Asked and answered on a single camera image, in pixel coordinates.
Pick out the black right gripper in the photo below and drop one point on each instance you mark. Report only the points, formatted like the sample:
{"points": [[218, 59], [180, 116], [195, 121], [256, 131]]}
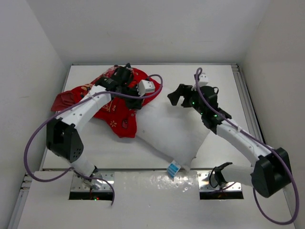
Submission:
{"points": [[182, 89]]}

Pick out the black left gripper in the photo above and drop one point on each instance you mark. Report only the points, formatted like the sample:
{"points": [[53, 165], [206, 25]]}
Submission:
{"points": [[136, 104]]}

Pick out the red patterned pillowcase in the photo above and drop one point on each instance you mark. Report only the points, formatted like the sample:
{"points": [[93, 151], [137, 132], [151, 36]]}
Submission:
{"points": [[120, 119]]}

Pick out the white pillow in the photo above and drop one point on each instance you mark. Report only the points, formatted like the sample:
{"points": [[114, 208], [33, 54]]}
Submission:
{"points": [[176, 132]]}

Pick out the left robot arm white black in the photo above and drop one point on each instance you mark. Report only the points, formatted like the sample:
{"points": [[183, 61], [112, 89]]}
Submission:
{"points": [[63, 131]]}

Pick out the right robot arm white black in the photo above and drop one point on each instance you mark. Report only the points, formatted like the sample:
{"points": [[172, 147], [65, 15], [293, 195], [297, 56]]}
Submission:
{"points": [[270, 169]]}

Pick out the blue white pillow tag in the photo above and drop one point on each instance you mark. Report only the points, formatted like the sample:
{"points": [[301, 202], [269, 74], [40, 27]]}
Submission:
{"points": [[173, 169]]}

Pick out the white front foam board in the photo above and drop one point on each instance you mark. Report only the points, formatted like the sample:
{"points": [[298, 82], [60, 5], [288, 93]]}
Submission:
{"points": [[143, 200]]}

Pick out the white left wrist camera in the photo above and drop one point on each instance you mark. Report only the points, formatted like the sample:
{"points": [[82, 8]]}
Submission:
{"points": [[145, 87]]}

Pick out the aluminium table frame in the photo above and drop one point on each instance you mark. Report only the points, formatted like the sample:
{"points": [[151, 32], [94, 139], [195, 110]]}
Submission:
{"points": [[107, 152]]}

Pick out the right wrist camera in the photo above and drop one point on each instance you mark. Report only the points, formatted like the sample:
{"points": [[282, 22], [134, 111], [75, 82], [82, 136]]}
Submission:
{"points": [[203, 80]]}

